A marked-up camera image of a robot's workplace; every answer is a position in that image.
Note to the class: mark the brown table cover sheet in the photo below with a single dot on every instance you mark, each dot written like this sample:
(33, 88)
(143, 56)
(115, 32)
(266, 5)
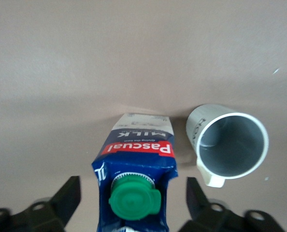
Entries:
(85, 60)

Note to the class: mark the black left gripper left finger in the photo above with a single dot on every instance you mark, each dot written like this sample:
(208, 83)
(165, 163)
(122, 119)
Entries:
(37, 220)

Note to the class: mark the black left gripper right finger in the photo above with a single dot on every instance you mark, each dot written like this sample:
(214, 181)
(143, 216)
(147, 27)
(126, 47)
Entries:
(218, 220)

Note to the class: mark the grey mug with lettering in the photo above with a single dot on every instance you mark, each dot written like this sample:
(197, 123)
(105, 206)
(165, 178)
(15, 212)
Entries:
(230, 149)

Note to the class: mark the blue milk carton green cap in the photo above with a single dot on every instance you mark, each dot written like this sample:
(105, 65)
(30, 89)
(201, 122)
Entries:
(136, 149)

